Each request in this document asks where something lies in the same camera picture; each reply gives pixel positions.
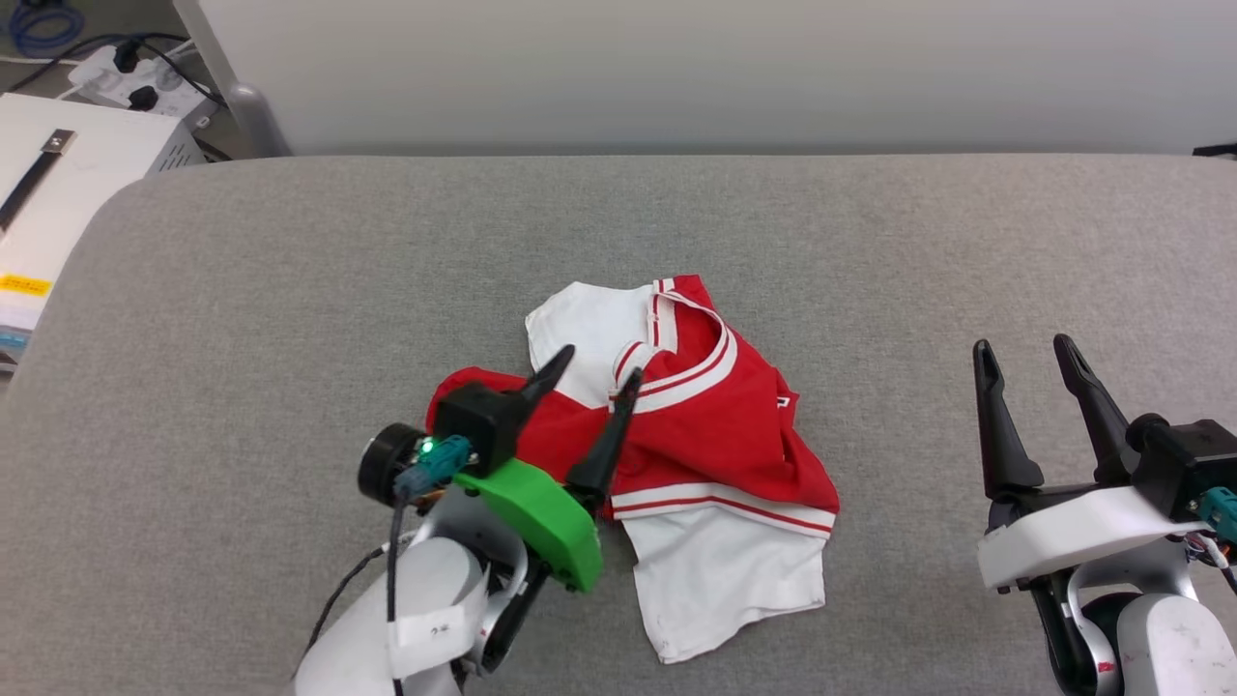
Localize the white power strip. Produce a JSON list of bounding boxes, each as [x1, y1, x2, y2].
[[68, 42, 216, 121]]

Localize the grey metal post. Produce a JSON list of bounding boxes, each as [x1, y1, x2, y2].
[[174, 0, 293, 159]]

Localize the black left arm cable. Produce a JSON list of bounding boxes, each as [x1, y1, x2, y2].
[[302, 483, 411, 696]]

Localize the black power cable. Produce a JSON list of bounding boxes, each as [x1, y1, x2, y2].
[[8, 33, 233, 163]]

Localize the black strap handle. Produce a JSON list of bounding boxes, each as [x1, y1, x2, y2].
[[0, 129, 77, 233]]

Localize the white equipment box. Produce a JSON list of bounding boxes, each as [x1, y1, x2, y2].
[[0, 92, 206, 361]]

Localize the blue coiled cable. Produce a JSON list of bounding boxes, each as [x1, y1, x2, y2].
[[8, 0, 88, 57]]

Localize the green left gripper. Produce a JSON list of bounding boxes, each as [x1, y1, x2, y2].
[[452, 344, 645, 595]]

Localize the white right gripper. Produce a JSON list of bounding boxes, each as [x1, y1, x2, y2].
[[972, 333, 1211, 593]]

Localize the thin right arm wires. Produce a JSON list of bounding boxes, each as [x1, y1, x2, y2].
[[1185, 530, 1237, 596]]

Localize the red and white garment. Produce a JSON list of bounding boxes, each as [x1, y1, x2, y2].
[[426, 275, 841, 666]]

